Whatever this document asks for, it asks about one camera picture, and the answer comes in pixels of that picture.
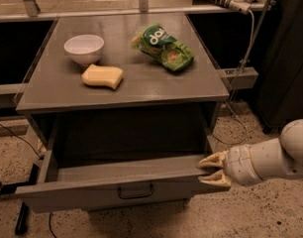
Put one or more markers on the grey drawer cabinet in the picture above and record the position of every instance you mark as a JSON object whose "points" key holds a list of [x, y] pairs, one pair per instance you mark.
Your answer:
{"points": [[56, 85]]}

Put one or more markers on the metal frame rail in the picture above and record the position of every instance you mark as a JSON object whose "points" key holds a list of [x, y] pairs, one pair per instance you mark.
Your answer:
{"points": [[125, 9]]}

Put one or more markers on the grey metal bracket block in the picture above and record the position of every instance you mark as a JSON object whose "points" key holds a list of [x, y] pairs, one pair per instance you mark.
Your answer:
{"points": [[235, 80]]}

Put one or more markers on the white bowl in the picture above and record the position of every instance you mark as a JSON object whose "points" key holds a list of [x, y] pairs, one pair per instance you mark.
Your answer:
{"points": [[85, 49]]}

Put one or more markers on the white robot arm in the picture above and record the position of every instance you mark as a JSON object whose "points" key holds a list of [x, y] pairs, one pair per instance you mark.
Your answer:
{"points": [[278, 158]]}

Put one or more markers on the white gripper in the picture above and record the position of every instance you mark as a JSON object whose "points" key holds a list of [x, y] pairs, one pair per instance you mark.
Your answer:
{"points": [[238, 165]]}

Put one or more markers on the black stand leg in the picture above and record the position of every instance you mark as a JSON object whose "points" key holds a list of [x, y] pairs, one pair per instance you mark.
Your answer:
{"points": [[21, 224]]}

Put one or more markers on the grey top drawer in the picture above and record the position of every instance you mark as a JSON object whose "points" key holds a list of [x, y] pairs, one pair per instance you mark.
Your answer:
{"points": [[113, 185]]}

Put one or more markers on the yellow sponge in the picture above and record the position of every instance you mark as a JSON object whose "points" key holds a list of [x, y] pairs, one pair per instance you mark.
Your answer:
{"points": [[96, 75]]}

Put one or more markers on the green chip bag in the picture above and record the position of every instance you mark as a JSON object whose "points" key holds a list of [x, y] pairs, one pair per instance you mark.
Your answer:
{"points": [[157, 43]]}

